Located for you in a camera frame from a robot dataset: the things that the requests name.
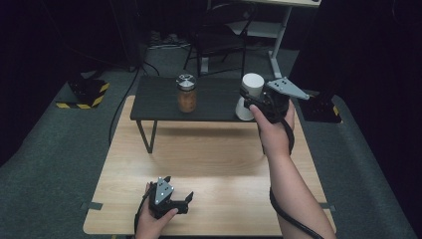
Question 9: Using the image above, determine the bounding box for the right hand-held gripper black cable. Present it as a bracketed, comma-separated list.
[269, 119, 325, 239]

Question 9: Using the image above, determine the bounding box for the person's right hand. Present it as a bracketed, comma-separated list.
[248, 99, 297, 159]

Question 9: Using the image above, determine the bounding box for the person's left hand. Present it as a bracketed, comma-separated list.
[133, 181, 179, 239]

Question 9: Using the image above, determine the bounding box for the black stand base striped tape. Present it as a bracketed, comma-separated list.
[298, 92, 343, 124]
[55, 77, 110, 111]

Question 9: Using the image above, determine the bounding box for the left hand-held gripper black cable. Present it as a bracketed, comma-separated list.
[133, 184, 155, 235]

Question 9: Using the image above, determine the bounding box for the white desk with metal frame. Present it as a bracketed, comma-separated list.
[200, 0, 321, 82]

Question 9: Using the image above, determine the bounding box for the black folding chair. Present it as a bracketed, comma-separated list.
[182, 1, 257, 80]

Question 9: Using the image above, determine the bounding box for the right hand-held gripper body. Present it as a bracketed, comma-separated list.
[244, 77, 311, 124]

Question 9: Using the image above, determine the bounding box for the black shelf with metal legs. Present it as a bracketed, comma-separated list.
[129, 76, 290, 155]

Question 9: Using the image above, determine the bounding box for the power strip with cables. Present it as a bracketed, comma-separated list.
[146, 30, 192, 52]

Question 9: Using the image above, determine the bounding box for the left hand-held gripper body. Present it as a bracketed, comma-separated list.
[147, 176, 190, 220]

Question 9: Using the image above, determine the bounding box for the white cylindrical container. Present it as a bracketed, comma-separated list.
[235, 72, 266, 122]

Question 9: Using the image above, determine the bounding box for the glass jar with metal lid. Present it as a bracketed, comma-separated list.
[175, 73, 198, 115]

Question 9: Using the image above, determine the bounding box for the black floor cable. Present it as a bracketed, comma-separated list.
[107, 63, 161, 146]

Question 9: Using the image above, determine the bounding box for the hand-held gripper black cable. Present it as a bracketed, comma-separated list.
[269, 119, 325, 239]
[133, 184, 155, 235]

